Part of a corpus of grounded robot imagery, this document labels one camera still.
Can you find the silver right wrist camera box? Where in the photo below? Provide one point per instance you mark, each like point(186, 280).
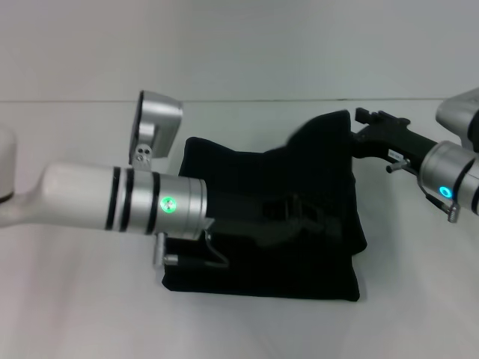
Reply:
point(458, 116)

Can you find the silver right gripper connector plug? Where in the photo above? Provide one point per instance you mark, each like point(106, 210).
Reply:
point(398, 165)

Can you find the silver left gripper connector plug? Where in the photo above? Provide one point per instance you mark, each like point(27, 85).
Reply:
point(164, 254)

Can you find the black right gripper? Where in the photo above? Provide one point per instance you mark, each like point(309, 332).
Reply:
point(396, 144)

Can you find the black shirt with FREE print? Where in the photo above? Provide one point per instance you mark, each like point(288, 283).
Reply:
point(299, 269)

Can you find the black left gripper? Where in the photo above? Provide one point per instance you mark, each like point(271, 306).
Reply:
point(247, 220)

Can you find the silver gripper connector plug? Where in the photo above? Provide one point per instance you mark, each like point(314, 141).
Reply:
point(164, 254)
point(398, 165)

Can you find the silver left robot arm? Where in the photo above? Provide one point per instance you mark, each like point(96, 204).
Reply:
point(93, 198)

